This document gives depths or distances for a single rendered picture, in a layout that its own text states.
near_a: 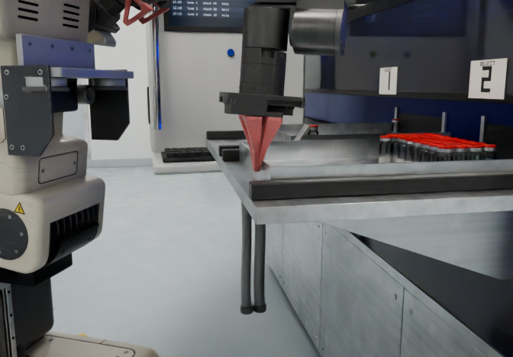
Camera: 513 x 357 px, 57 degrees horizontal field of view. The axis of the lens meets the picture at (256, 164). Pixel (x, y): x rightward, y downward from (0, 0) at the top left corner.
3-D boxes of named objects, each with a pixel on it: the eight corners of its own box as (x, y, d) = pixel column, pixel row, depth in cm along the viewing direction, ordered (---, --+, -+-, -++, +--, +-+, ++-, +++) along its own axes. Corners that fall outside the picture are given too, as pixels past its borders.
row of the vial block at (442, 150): (394, 159, 83) (395, 133, 82) (454, 179, 65) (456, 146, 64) (382, 159, 82) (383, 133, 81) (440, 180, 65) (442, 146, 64)
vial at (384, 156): (388, 162, 80) (389, 135, 79) (394, 164, 78) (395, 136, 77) (375, 162, 80) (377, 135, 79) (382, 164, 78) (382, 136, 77)
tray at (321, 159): (420, 156, 88) (421, 137, 87) (521, 184, 63) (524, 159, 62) (239, 161, 82) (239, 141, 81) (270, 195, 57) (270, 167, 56)
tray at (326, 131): (392, 136, 123) (392, 122, 122) (449, 149, 98) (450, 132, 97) (263, 138, 117) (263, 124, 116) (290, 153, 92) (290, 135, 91)
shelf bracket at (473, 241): (499, 271, 72) (507, 188, 70) (513, 278, 69) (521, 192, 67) (283, 288, 66) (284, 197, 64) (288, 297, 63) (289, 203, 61)
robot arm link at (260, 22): (253, 6, 62) (238, -3, 57) (304, 6, 60) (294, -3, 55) (249, 59, 63) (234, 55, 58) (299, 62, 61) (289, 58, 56)
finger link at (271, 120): (279, 176, 59) (285, 101, 58) (222, 174, 58) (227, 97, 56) (268, 167, 66) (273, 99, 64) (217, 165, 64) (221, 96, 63)
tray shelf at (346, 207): (382, 141, 128) (382, 133, 128) (624, 204, 60) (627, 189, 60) (205, 145, 120) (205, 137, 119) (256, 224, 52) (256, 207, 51)
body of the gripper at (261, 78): (305, 112, 58) (310, 51, 57) (223, 107, 57) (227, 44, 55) (292, 110, 65) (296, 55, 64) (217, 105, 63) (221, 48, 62)
